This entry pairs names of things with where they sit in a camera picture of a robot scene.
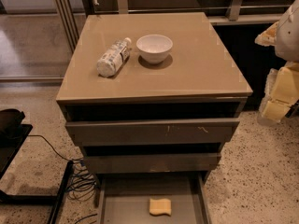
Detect metal railing shelf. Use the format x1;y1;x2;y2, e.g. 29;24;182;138
54;0;294;48

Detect white ceramic bowl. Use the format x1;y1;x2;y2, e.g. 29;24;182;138
136;35;173;64

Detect tangled black and blue cables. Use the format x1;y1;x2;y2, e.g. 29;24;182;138
27;133;99;224

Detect grey drawer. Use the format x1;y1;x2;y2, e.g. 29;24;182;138
96;173;211;224
84;143;221;174
64;101;246;147

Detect grey middle drawer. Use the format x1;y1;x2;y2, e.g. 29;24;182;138
84;143;221;174

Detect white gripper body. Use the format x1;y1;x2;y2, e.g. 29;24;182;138
270;67;299;105

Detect black stand frame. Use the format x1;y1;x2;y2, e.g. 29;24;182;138
0;108;75;224

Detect grey drawer cabinet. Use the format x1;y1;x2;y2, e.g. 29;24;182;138
55;12;254;185

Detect yellow sponge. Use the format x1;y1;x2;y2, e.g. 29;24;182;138
149;199;172;216

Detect clear plastic water bottle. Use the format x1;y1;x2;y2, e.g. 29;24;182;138
96;37;132;77

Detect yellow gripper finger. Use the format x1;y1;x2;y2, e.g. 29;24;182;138
255;22;278;47
261;100;290;122

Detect grey top drawer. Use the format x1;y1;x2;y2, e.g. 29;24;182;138
64;101;246;147

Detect grey bottom drawer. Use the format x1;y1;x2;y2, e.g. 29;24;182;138
96;173;211;224

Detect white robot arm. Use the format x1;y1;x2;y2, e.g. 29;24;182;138
255;0;299;125

